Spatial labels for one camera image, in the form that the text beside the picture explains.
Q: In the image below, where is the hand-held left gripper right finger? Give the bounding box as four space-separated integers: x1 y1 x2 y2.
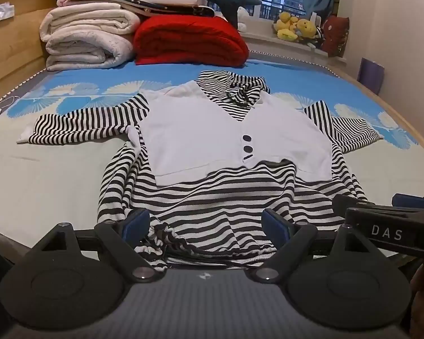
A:
245 208 376 284

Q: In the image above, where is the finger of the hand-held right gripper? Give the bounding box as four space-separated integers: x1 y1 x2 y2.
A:
333 193 424 217

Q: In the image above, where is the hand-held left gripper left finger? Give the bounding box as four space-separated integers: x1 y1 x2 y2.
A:
32 208 169 284

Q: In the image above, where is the striped dress with white vest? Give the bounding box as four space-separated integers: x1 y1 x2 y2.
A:
16 70 384 273

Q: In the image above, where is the purple box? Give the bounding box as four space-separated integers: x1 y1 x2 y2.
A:
356 57 386 95

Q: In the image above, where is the dark red cushion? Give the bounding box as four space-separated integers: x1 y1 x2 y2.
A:
321 15 350 58

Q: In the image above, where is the white window sill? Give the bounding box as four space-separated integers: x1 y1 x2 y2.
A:
239 17 347 65

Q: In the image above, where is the yellow plush toy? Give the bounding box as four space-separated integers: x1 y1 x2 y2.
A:
296 18 318 44
275 11 302 42

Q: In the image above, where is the folded white blanket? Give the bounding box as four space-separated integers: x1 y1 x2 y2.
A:
40 2 142 72

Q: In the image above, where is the folded red blanket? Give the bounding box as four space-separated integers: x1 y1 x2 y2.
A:
133 15 250 68

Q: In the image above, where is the dark dotted-trim folded cloth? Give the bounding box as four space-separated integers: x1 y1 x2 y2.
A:
70 0 217 19

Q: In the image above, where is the white tissue pack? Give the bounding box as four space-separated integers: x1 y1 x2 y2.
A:
0 2 16 26

